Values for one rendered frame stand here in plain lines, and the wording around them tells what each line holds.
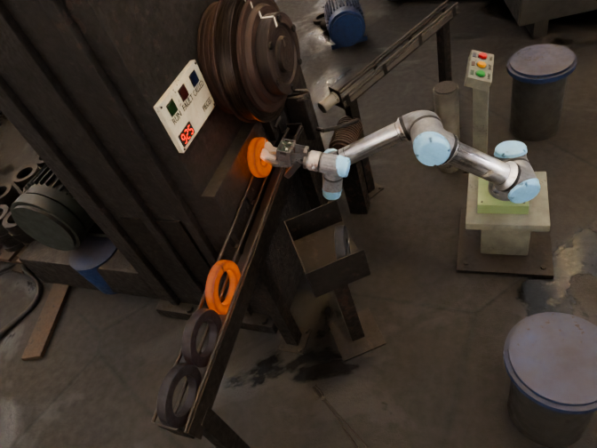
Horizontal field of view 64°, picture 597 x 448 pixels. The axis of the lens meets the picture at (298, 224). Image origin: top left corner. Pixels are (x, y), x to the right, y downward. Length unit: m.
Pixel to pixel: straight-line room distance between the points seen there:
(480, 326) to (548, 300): 0.31
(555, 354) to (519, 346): 0.10
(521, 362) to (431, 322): 0.64
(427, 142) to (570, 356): 0.79
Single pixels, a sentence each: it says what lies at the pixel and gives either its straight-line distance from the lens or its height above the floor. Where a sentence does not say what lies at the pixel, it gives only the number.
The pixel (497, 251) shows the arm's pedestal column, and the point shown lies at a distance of 2.36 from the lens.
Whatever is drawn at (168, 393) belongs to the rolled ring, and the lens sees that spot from 1.48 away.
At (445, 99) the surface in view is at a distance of 2.48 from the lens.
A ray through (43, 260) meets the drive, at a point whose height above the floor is 0.25.
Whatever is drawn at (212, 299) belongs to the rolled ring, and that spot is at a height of 0.73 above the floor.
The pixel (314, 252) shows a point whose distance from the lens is 1.72.
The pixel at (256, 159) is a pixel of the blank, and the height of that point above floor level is 0.84.
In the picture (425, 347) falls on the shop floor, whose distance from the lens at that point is 2.14.
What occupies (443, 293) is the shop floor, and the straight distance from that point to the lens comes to 2.27.
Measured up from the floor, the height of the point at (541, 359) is 0.43.
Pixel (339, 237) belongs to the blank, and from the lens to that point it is 1.55.
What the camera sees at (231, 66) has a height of 1.21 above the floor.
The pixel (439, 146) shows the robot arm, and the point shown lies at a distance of 1.69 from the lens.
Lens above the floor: 1.90
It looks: 45 degrees down
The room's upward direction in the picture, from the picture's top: 21 degrees counter-clockwise
